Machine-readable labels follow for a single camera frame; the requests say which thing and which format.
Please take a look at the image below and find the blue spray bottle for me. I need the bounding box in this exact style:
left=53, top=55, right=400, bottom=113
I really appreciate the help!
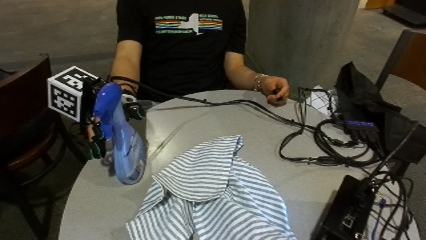
left=92, top=82, right=149, bottom=186

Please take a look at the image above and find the white paper sheet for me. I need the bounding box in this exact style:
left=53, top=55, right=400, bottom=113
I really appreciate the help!
left=309, top=85, right=339, bottom=117

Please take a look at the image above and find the white cube with black markers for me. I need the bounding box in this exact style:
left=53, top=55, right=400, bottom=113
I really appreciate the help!
left=46, top=65, right=100, bottom=123

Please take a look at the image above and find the dark wooden chair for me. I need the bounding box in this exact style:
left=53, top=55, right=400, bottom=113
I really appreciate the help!
left=0, top=55, right=72, bottom=240

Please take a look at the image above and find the grey concrete column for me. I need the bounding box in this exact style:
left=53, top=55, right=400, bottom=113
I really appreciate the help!
left=245, top=0, right=362, bottom=100

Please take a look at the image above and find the black fabric bag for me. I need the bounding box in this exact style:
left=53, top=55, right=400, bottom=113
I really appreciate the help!
left=333, top=61, right=426, bottom=165

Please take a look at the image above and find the black hub with blue lights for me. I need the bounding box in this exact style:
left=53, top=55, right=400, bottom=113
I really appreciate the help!
left=342, top=118, right=382, bottom=135

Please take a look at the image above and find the person's black printed t-shirt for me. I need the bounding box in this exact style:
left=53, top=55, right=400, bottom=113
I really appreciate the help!
left=116, top=0, right=247, bottom=103

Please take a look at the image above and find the grey white striped shirt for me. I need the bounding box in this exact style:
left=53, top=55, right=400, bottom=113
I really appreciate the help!
left=125, top=134, right=298, bottom=240

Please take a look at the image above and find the brown wooden chair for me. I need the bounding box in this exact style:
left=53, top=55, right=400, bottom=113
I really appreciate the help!
left=374, top=28, right=426, bottom=92

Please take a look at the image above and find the black electronics box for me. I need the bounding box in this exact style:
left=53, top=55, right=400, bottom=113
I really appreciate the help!
left=315, top=174, right=379, bottom=240

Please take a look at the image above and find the silver bracelet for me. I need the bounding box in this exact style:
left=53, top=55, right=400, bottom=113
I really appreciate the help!
left=251, top=73, right=270, bottom=93

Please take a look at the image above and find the long black glove cable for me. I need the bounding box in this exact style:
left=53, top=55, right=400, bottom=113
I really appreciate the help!
left=106, top=75, right=317, bottom=132

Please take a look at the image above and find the bundle of looped black cables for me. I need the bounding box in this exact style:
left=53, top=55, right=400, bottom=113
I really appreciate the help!
left=278, top=86, right=383, bottom=168

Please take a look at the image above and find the tangle of thin black cables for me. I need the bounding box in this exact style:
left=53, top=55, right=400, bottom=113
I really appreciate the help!
left=361, top=121, right=420, bottom=240

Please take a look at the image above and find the purple cable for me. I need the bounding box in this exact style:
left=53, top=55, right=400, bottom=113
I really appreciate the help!
left=370, top=197, right=389, bottom=240

